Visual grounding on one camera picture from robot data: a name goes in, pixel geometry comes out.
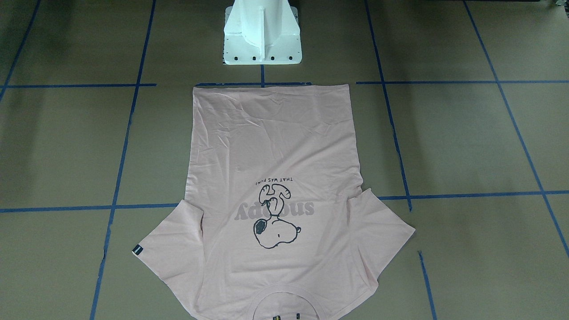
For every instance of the pink Snoopy t-shirt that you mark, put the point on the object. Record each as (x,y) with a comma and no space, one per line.
(274,224)

